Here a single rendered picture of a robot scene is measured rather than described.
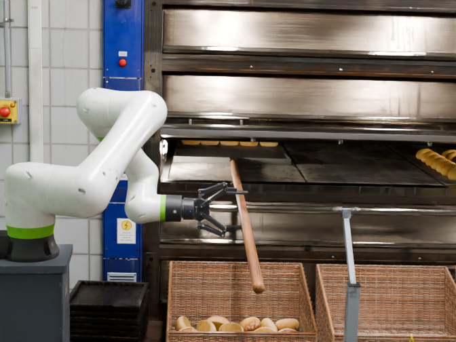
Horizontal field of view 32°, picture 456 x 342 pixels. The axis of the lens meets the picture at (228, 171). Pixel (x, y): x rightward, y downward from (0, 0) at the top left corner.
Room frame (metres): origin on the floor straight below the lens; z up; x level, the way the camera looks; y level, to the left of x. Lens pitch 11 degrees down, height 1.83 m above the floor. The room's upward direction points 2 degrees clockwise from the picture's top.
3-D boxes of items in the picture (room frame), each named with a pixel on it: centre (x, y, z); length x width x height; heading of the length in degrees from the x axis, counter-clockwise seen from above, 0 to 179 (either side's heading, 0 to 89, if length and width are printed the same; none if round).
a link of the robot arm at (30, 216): (2.07, 0.51, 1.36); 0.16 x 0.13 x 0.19; 71
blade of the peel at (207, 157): (3.86, -0.01, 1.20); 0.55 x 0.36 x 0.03; 92
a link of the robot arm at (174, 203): (2.67, 0.18, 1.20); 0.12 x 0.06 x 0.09; 2
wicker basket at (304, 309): (2.96, -0.06, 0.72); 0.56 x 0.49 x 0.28; 93
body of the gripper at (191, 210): (2.67, 0.10, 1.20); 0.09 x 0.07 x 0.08; 92
